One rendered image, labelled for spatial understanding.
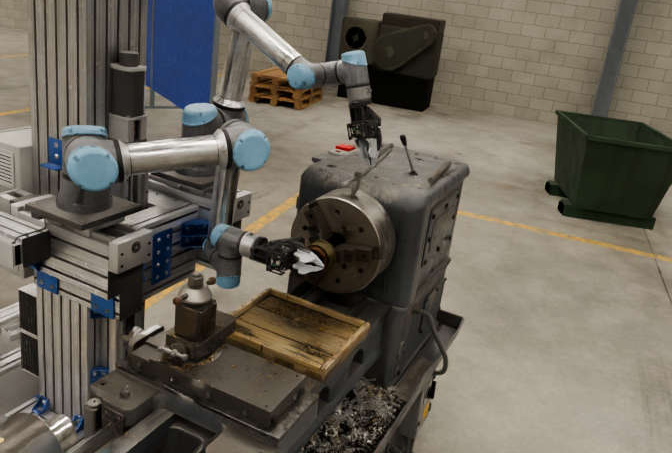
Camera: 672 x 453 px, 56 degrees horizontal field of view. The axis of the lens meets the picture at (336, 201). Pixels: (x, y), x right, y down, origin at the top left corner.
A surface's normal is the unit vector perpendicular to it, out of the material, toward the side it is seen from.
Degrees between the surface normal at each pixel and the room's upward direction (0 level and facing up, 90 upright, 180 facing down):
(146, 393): 0
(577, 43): 90
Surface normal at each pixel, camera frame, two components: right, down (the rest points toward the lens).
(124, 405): 0.12, -0.94
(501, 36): -0.33, 0.27
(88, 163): 0.33, 0.36
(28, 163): 0.88, 0.25
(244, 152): 0.56, 0.32
